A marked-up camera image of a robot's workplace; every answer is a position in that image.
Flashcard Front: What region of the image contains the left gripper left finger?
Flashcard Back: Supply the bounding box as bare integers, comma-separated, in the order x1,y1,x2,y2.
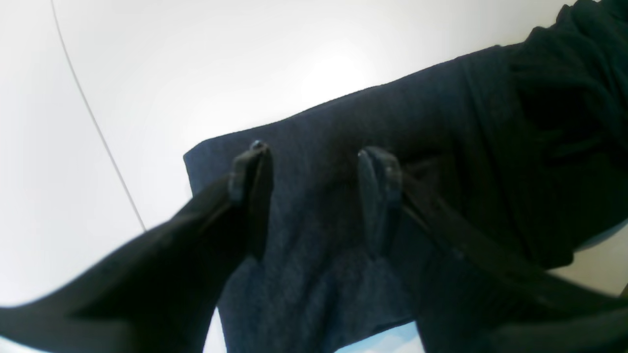
0,141,273,353

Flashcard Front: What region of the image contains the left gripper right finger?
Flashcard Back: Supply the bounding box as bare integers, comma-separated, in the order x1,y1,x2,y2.
358,147,628,353

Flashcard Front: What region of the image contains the dark grey T-shirt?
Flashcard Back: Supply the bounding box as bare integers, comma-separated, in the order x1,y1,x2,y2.
184,0,627,353

